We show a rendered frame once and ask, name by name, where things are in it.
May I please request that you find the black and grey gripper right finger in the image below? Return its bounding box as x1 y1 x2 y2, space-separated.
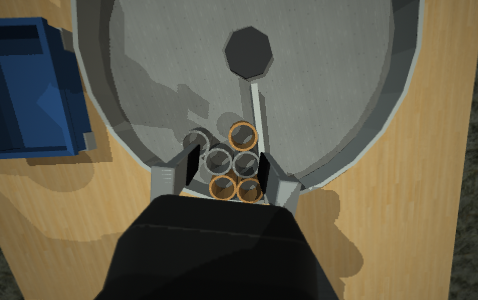
257 152 302 218

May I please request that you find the grey round turntable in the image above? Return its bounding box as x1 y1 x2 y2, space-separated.
71 0 425 196

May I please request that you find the grey metal sleeve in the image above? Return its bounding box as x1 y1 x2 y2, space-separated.
180 127 213 158
232 148 259 178
204 143 233 176

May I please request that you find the blue square tray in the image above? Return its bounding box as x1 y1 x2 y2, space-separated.
0 17 97 159

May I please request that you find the bronze bushing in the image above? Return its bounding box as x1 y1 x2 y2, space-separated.
209 169 237 201
228 120 258 151
236 174 263 203

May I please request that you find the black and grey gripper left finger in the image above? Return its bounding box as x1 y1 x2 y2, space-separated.
150 144 200 203

